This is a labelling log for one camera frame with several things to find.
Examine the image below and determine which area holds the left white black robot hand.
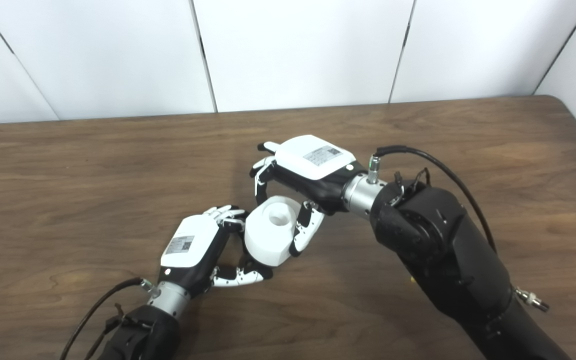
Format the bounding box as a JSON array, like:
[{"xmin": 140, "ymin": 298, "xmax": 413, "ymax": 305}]
[{"xmin": 157, "ymin": 205, "xmax": 274, "ymax": 300}]

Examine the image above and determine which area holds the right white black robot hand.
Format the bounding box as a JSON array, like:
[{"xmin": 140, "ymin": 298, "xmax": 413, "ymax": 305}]
[{"xmin": 249, "ymin": 134, "xmax": 356, "ymax": 258}]

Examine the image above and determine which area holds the round white plastic piece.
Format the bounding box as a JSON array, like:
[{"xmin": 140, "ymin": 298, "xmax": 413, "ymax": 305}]
[{"xmin": 244, "ymin": 195, "xmax": 305, "ymax": 267}]

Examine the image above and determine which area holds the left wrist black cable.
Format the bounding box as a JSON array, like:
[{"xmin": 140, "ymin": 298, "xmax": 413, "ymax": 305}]
[{"xmin": 59, "ymin": 277, "xmax": 159, "ymax": 360}]

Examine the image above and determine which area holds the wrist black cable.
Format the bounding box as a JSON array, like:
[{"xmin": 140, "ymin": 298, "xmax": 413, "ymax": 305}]
[
  {"xmin": 59, "ymin": 277, "xmax": 159, "ymax": 360},
  {"xmin": 368, "ymin": 145, "xmax": 498, "ymax": 253}
]

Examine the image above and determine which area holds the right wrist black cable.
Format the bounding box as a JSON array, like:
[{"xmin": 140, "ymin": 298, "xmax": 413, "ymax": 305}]
[{"xmin": 368, "ymin": 145, "xmax": 498, "ymax": 253}]

